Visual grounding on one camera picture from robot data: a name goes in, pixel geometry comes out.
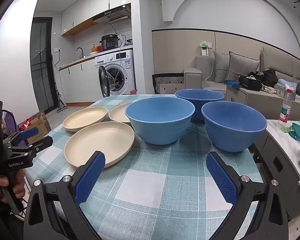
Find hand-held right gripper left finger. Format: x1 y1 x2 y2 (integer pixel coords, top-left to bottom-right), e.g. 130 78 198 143
23 151 107 240

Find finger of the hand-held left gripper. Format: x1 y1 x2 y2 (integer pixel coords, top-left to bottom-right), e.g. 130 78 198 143
7 135 53 158
2 127 39 147

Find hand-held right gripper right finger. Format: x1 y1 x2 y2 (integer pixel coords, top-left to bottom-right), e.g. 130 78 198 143
206 151 289 240

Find beige plate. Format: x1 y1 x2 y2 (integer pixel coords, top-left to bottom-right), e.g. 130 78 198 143
64 121 135 168
63 106 108 132
108 102 134 123

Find blue bowl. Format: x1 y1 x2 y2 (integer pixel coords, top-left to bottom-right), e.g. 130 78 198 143
175 89 225 121
201 101 267 153
125 97 196 145

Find person's left hand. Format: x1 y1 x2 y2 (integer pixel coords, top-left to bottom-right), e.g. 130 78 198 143
0 170 26 202

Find red snack packet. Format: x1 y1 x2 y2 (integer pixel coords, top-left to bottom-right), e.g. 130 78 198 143
19 119 32 132

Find brown cardboard box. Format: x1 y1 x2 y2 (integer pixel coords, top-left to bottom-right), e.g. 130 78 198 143
18 117 52 144

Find patterned flat carton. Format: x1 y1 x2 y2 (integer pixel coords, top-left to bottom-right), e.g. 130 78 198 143
27 110 48 123

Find stick vacuum cleaner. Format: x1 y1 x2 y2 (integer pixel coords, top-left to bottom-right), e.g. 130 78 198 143
54 75 68 113

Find teal checked tablecloth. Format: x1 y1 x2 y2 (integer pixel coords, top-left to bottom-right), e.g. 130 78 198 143
24 94 265 240

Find dark glass door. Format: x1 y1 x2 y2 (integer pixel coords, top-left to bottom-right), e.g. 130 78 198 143
30 17 59 114

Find white kitchen counter cabinets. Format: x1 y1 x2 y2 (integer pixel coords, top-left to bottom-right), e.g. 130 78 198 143
59 55 102 107

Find white marble side table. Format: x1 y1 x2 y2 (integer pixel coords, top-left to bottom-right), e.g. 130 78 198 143
250 119 300 220

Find beige side cabinet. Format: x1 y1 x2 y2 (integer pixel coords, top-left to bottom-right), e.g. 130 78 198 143
226 85 300 120

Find teal plastic container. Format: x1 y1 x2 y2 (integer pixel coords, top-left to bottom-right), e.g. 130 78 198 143
289 122 300 140

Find clear water bottle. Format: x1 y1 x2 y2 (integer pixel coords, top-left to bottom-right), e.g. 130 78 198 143
278 89 297 127

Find blue plastic bag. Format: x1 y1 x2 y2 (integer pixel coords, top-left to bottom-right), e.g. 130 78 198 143
224 79 243 88

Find black box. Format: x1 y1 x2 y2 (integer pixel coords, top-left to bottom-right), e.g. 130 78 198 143
238 75 262 92

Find grey sofa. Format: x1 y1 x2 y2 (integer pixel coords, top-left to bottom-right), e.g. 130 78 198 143
184 45 300 110

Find white washing machine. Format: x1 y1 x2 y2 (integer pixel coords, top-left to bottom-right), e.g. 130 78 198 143
94 49 137 98

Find grey tissue box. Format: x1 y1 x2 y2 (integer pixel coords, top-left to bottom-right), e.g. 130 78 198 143
274 84 294 97

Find black white patterned chair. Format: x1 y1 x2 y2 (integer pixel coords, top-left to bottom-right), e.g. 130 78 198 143
152 72 185 95

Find black jacket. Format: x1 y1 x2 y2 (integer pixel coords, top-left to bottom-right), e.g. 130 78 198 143
247 69 279 88

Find light grey cushion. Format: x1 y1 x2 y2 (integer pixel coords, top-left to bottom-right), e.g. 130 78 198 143
213 51 230 83

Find dark grey cushion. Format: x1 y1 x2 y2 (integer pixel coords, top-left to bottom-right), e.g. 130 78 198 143
225 51 261 82

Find light blue folded cloth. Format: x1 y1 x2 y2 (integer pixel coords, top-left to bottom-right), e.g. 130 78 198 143
277 79 298 87

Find black pressure cooker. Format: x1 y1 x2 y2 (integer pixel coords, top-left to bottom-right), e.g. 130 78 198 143
100 34 120 52

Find steel range hood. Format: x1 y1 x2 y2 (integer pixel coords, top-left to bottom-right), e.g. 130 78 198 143
92 6 132 25

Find white charging cable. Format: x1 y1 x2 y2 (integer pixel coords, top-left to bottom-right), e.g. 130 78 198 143
205 55 215 83

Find white green wall panel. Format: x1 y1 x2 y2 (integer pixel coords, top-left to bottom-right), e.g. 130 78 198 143
199 41 212 57

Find white wall kitchen cabinets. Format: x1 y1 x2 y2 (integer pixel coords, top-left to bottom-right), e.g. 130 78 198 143
61 0 132 36

